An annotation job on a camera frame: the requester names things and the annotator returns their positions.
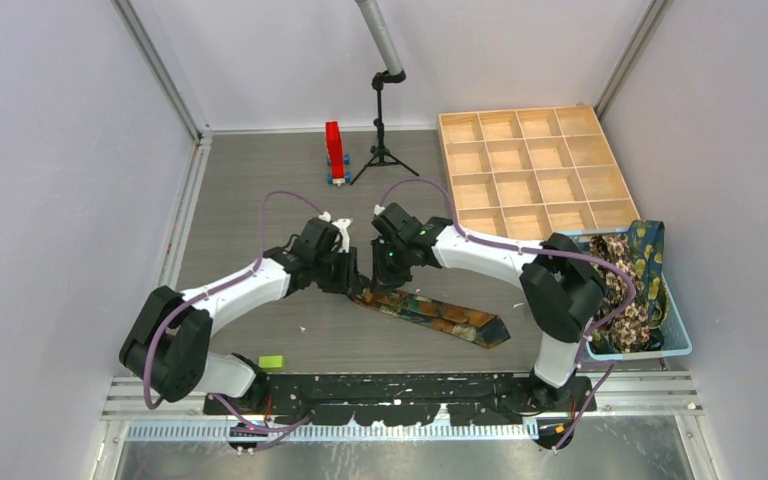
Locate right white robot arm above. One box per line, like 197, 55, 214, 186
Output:
371, 203, 606, 411

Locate blue tie yellow leaves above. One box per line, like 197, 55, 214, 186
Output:
627, 220, 669, 329

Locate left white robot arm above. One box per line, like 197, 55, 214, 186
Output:
119, 215, 363, 414

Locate grey pole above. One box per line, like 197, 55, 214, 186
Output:
355, 0, 406, 83

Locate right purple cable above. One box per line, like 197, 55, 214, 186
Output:
375, 177, 638, 452

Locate red toy block truck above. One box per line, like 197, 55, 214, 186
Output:
325, 121, 351, 186

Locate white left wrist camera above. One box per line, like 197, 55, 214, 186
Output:
318, 211, 353, 253

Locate wooden compartment tray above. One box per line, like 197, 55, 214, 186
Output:
438, 106, 639, 240

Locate black tripod stand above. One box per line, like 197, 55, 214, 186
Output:
350, 70, 419, 185

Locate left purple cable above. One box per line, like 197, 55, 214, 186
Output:
142, 190, 329, 452

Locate lime green block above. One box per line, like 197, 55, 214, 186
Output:
258, 355, 285, 371

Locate light blue plastic basket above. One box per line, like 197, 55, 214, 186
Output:
566, 227, 692, 361

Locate brown floral black tie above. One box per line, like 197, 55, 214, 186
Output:
585, 233, 664, 354

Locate aluminium front rail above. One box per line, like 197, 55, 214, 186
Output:
102, 371, 703, 447

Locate purple cable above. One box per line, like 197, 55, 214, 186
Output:
375, 177, 638, 452
142, 190, 329, 452

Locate blue orange green tie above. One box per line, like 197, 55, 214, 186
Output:
350, 288, 511, 349

